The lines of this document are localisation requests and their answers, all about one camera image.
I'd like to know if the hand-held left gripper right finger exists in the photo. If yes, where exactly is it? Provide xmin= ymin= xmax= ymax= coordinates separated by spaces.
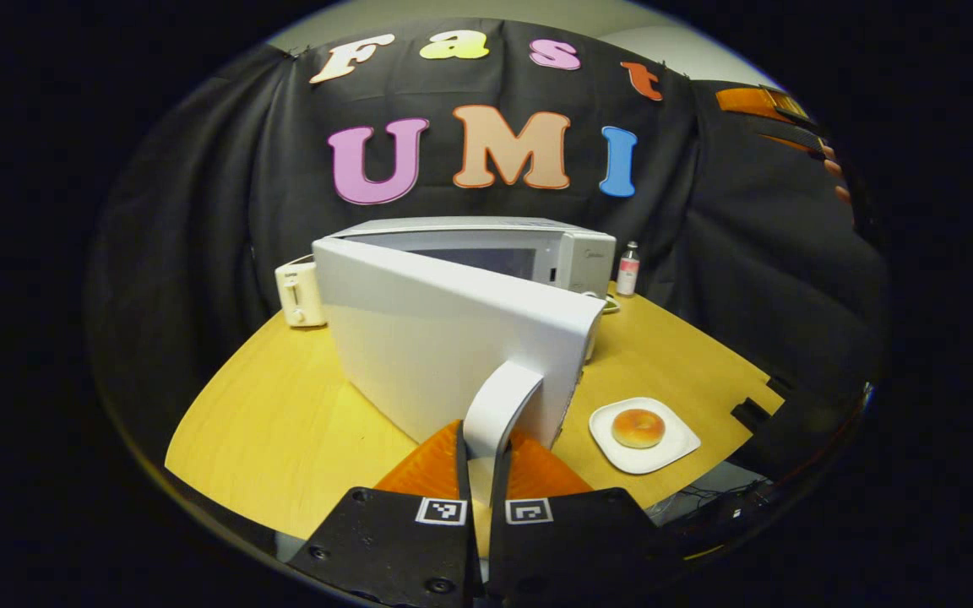
xmin=486 ymin=426 xmax=683 ymax=608

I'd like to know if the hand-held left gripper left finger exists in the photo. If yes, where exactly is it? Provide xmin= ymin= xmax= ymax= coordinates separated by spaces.
xmin=288 ymin=420 xmax=484 ymax=608

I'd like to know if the glazed brown bagel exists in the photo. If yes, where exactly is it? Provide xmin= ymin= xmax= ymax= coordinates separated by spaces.
xmin=611 ymin=409 xmax=666 ymax=449

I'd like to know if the white microwave oven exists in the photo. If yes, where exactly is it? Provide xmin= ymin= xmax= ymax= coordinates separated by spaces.
xmin=312 ymin=217 xmax=617 ymax=508

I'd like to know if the white square plate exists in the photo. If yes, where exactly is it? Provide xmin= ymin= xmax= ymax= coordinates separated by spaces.
xmin=589 ymin=397 xmax=702 ymax=475

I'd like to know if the small pink label bottle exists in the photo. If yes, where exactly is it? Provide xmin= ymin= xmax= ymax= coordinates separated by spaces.
xmin=616 ymin=242 xmax=641 ymax=297

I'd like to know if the white toaster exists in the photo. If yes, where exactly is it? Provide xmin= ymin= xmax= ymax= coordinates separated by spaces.
xmin=275 ymin=256 xmax=327 ymax=328

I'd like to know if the black backdrop cloth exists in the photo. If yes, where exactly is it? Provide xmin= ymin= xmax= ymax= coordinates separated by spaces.
xmin=85 ymin=17 xmax=889 ymax=541

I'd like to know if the bundle of dark cables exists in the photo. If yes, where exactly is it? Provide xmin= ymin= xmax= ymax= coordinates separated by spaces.
xmin=647 ymin=479 xmax=772 ymax=529

